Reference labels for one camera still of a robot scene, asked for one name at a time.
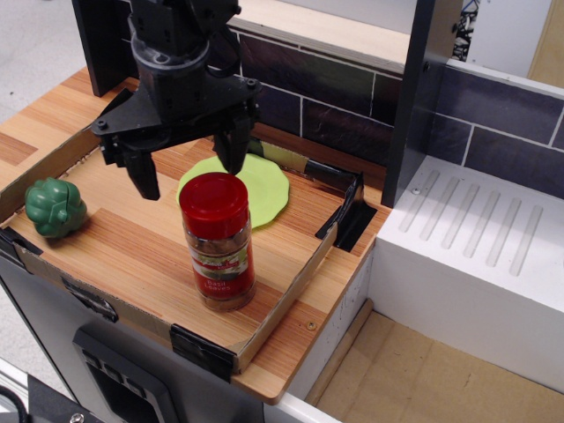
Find dark grey left post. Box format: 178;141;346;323
71;0;138;97

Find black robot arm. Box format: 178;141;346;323
92;1;262;200

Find black oven control panel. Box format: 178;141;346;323
73;330;178;422

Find tangled black white cables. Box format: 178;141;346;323
449;0;479;63

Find green toy bell pepper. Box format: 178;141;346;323
25;177;87;239

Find black device with screw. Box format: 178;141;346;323
27;375;100;423

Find light green plate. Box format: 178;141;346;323
176;153;290;229

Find white toy sink drainboard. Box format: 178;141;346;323
368;157;563;390

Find cardboard fence with black tape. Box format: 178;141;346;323
0;87;378;382

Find dark grey vertical post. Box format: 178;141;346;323
382;0;462;208

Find red-capped basil spice bottle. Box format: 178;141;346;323
179;172;256;311

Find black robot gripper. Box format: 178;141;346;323
92;37;261;201

